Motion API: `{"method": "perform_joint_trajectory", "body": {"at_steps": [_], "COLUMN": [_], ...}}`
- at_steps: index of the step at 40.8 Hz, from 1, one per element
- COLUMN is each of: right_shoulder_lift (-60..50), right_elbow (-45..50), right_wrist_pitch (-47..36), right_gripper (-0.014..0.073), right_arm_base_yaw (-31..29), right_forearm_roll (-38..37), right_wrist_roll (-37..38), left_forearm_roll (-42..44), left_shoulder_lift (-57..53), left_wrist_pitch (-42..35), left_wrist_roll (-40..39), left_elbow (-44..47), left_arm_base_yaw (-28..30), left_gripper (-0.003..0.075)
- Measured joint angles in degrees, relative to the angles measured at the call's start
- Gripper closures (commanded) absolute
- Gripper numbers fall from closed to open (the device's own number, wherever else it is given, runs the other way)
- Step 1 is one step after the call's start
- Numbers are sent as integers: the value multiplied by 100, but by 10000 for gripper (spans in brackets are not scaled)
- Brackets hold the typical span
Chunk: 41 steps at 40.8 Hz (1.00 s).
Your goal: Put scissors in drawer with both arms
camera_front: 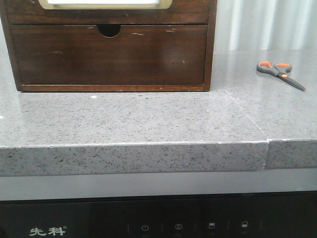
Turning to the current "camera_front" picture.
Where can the orange grey scissors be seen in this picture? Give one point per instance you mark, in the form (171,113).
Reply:
(280,71)

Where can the dark wooden drawer cabinet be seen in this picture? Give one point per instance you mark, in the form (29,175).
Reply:
(109,30)

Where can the black appliance control panel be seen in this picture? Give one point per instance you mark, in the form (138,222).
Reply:
(240,215)

